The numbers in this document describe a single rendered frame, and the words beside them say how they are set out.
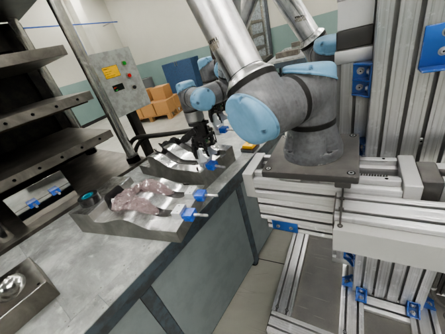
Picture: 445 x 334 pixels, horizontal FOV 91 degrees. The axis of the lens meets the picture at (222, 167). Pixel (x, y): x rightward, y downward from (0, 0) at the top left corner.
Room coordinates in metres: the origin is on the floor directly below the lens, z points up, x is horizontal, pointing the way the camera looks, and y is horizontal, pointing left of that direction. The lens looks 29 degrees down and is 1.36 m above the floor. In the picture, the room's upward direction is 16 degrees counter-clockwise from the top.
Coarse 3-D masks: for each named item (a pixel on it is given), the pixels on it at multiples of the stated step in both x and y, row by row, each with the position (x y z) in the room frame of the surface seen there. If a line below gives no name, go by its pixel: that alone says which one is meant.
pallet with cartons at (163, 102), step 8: (152, 88) 5.89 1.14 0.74; (160, 88) 5.76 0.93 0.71; (168, 88) 5.96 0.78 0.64; (152, 96) 5.89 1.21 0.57; (160, 96) 5.80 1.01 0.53; (168, 96) 5.85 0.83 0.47; (176, 96) 6.00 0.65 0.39; (152, 104) 5.66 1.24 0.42; (160, 104) 5.55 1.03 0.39; (168, 104) 5.55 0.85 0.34; (176, 104) 5.88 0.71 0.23; (136, 112) 5.85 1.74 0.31; (144, 112) 5.77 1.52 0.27; (152, 112) 5.67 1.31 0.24; (160, 112) 5.58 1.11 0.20; (168, 112) 5.50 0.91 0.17; (176, 112) 5.79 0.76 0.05; (152, 120) 5.68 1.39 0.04
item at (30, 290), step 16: (16, 272) 0.56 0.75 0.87; (32, 272) 0.54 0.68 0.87; (0, 288) 0.52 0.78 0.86; (16, 288) 0.52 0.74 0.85; (32, 288) 0.47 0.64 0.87; (48, 288) 0.48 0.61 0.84; (0, 304) 0.45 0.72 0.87; (16, 304) 0.43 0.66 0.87; (32, 304) 0.45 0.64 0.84; (0, 320) 0.40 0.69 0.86; (16, 320) 0.41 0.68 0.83
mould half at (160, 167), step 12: (168, 144) 1.17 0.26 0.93; (216, 144) 1.10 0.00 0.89; (156, 156) 1.06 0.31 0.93; (180, 156) 1.06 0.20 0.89; (192, 156) 1.04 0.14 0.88; (216, 156) 0.95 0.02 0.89; (228, 156) 0.99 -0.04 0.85; (144, 168) 1.14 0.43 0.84; (156, 168) 1.06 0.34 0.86; (168, 168) 0.99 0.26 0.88; (180, 168) 0.94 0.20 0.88; (192, 168) 0.90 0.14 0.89; (204, 168) 0.87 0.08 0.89; (216, 168) 0.91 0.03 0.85; (180, 180) 0.95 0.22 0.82; (192, 180) 0.89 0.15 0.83; (204, 180) 0.84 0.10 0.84
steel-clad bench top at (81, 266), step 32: (64, 224) 0.88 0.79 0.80; (0, 256) 0.77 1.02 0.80; (32, 256) 0.71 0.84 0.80; (64, 256) 0.65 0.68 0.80; (96, 256) 0.61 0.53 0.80; (128, 256) 0.56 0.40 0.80; (64, 288) 0.50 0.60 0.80; (96, 288) 0.47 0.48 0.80; (32, 320) 0.42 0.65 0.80; (64, 320) 0.39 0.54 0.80; (96, 320) 0.37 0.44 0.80
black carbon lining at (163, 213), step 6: (120, 186) 0.89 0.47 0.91; (114, 192) 0.87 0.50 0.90; (120, 192) 0.88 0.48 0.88; (174, 192) 0.79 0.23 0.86; (180, 192) 0.79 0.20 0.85; (108, 198) 0.83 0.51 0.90; (108, 204) 0.81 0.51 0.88; (162, 210) 0.70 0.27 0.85; (168, 210) 0.69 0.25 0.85; (162, 216) 0.66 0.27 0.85; (168, 216) 0.65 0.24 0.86
